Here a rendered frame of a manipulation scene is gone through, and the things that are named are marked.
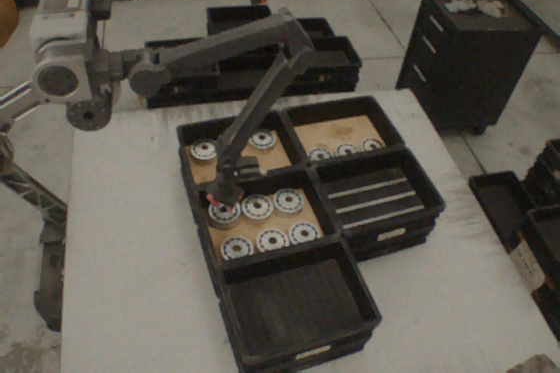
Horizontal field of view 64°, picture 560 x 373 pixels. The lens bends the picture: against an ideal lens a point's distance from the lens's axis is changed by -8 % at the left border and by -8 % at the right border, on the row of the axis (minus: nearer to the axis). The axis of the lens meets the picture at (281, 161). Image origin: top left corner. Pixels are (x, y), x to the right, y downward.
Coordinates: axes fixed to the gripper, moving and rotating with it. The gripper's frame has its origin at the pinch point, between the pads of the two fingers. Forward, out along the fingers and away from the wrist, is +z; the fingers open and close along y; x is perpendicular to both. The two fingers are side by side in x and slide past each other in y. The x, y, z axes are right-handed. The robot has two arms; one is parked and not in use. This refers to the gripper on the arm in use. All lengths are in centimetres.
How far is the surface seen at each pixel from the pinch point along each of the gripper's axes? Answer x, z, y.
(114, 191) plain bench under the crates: 3, 20, 47
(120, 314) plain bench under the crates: 41.4, 19.5, 14.0
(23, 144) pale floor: -35, 91, 166
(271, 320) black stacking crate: 24.6, 6.0, -30.1
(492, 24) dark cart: -190, 1, -63
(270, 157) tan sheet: -32.6, 6.0, -0.4
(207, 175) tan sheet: -13.3, 6.3, 14.8
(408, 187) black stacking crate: -46, 5, -51
